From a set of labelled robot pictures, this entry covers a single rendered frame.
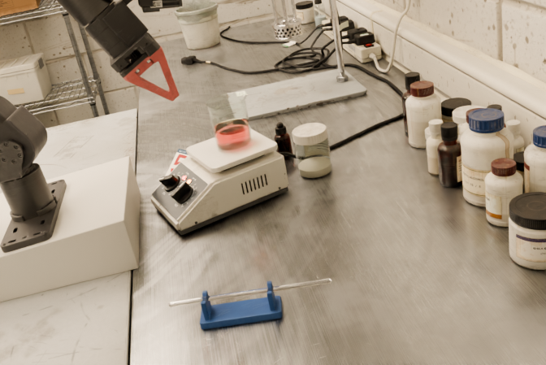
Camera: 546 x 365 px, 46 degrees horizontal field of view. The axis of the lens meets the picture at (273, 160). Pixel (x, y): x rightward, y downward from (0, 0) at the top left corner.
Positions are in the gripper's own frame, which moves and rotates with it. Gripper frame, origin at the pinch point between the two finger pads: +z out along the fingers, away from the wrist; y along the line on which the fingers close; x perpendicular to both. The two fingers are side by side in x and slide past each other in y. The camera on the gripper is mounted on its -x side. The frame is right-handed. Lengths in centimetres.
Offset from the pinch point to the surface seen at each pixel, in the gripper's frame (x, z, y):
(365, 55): -40, 37, 59
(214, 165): 2.8, 13.1, 2.0
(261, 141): -5.3, 16.8, 6.5
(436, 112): -31.0, 33.5, 4.8
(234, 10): -44, 39, 251
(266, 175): -2.3, 20.4, 2.6
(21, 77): 57, -7, 229
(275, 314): 7.6, 22.7, -26.0
